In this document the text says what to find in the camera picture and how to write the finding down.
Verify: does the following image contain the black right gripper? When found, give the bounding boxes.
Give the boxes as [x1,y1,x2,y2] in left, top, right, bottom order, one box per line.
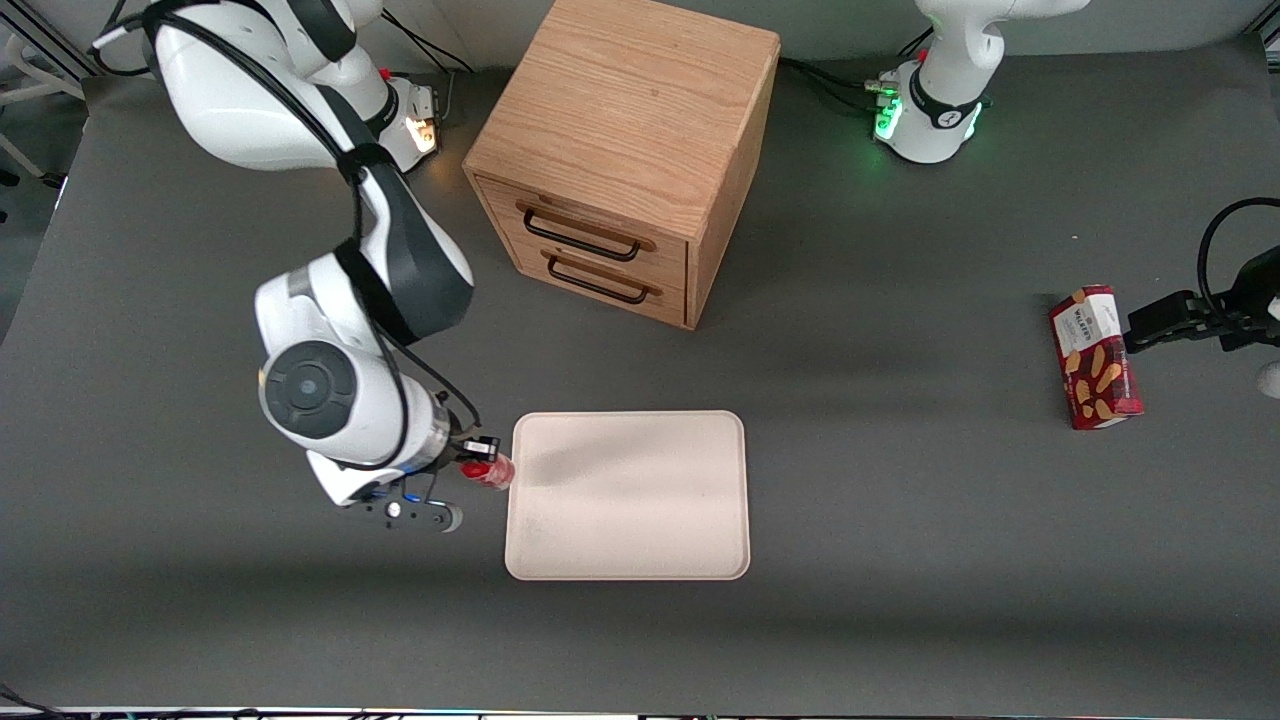
[440,420,501,481]

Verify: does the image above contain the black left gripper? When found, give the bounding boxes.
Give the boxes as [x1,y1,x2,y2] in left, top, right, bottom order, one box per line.
[1126,248,1280,354]

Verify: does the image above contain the red coke bottle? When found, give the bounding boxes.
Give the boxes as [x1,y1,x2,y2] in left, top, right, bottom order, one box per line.
[460,454,517,492]

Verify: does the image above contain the white rectangular tray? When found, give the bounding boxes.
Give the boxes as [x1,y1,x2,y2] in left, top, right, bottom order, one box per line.
[504,410,751,582]

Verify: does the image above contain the red cookie box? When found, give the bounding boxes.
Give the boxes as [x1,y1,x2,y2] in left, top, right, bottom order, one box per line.
[1048,285,1145,432]

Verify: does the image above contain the wooden drawer front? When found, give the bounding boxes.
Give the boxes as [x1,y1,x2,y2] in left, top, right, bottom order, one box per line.
[500,236,690,330]
[476,174,691,287]

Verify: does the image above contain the wooden drawer cabinet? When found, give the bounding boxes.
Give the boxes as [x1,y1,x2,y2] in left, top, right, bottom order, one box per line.
[462,0,782,332]

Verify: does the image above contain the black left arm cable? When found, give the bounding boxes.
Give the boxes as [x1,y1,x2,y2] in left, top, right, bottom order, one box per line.
[1196,197,1280,323]

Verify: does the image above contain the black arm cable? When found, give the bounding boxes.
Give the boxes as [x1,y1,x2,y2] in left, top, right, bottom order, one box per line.
[1196,197,1280,323]
[90,0,484,443]

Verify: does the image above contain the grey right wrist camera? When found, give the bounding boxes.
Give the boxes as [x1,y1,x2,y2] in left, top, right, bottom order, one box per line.
[385,494,465,534]

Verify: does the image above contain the black drawer handle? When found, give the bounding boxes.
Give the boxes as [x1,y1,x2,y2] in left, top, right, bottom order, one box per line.
[516,202,658,263]
[541,250,664,305]

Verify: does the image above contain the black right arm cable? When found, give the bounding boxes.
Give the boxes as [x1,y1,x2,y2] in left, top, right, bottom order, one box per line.
[90,0,484,443]

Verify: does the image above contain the black right base cables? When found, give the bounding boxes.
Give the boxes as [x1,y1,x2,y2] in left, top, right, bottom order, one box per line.
[383,10,479,129]

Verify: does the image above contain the black base cables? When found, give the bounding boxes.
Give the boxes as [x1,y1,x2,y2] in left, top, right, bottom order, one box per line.
[383,10,479,129]
[779,28,933,113]

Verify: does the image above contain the black left base cables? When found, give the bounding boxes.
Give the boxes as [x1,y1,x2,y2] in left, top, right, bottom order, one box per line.
[779,28,933,113]

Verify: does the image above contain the white metal frame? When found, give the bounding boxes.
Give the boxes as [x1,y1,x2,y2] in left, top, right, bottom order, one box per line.
[0,35,89,189]

